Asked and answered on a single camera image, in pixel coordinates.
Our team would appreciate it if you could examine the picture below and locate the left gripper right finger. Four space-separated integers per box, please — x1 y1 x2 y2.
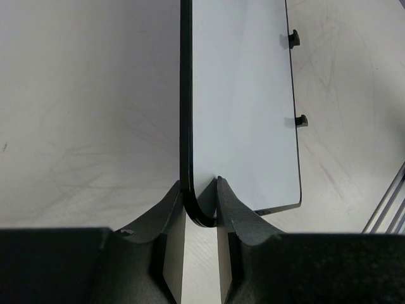
216 177 282 303

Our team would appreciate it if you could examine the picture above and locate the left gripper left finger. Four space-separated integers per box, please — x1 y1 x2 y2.
112 181 186 303

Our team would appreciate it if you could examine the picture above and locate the white whiteboard black frame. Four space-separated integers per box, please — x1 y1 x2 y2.
179 1 308 227

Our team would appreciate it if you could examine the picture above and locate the aluminium mounting rail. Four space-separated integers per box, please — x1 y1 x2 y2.
362 164 405 235

